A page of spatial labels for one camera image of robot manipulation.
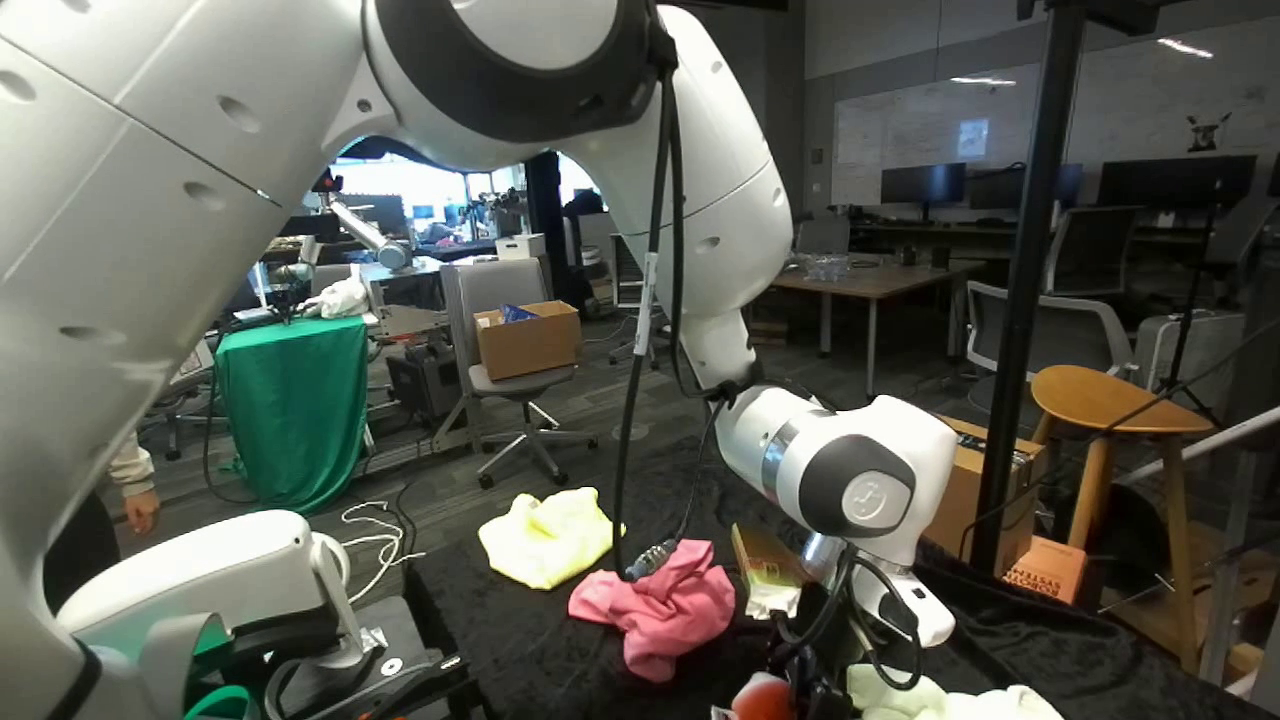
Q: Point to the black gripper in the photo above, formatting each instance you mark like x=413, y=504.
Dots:
x=829, y=663

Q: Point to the pale green towel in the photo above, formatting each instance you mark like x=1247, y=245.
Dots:
x=894, y=696

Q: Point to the red white plush toy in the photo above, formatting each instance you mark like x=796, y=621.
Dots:
x=763, y=700

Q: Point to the pink cloth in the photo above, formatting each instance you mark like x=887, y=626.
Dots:
x=660, y=607

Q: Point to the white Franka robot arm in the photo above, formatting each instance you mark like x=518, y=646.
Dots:
x=203, y=202

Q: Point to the cardboard box with black tape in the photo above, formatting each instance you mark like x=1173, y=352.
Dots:
x=974, y=494

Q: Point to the black velvet tablecloth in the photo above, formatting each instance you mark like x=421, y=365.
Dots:
x=532, y=654

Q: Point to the bright yellow cloth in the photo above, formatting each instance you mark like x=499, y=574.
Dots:
x=544, y=542

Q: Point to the black stand pole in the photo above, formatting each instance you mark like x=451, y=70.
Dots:
x=1022, y=335

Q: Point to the light wooden desk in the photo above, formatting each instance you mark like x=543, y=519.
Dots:
x=862, y=283

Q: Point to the wooden stool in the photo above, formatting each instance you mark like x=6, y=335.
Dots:
x=1115, y=400

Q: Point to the silver metal pole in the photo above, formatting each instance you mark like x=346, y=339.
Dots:
x=1201, y=446

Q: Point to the small open cardboard box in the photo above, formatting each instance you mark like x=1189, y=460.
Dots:
x=525, y=345

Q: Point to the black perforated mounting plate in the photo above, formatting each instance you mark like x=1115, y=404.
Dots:
x=360, y=673

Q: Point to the black computer monitor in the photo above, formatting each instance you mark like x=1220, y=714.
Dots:
x=994, y=184
x=1173, y=182
x=921, y=184

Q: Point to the grey swivel chair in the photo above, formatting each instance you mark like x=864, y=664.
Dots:
x=494, y=285

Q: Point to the green draped table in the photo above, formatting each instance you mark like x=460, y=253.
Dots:
x=294, y=400

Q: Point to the small white object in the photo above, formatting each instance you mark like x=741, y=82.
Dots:
x=340, y=296

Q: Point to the yellow wrist camera mount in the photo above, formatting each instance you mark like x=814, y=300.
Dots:
x=766, y=574

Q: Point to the grey frame office chair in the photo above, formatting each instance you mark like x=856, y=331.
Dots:
x=1066, y=335

